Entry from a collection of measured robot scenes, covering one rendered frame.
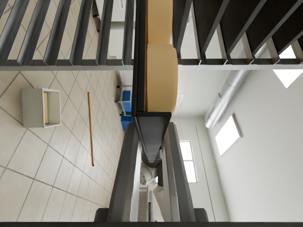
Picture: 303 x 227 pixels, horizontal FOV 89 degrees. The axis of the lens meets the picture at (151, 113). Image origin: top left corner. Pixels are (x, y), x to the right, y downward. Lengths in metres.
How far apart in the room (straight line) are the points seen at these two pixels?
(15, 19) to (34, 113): 0.72
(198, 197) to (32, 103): 4.61
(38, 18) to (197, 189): 4.98
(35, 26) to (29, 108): 0.76
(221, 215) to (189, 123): 2.96
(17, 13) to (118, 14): 2.19
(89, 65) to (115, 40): 2.60
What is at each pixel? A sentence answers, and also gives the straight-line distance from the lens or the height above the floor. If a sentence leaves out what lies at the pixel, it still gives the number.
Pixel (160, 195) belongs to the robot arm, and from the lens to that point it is 0.66.
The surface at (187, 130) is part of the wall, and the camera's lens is 5.83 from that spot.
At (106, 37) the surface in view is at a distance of 0.69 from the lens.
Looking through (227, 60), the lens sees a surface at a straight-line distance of 0.65.
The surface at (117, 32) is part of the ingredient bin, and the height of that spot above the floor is 0.38.
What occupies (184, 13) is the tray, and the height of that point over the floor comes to 1.04.
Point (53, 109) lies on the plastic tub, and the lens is 1.60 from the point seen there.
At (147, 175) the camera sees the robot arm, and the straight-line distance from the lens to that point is 0.60.
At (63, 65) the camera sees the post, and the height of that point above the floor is 0.64.
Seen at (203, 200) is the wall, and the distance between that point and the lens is 5.17.
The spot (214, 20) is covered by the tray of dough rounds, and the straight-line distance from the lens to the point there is 0.52.
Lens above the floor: 0.95
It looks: level
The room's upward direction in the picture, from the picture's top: 90 degrees clockwise
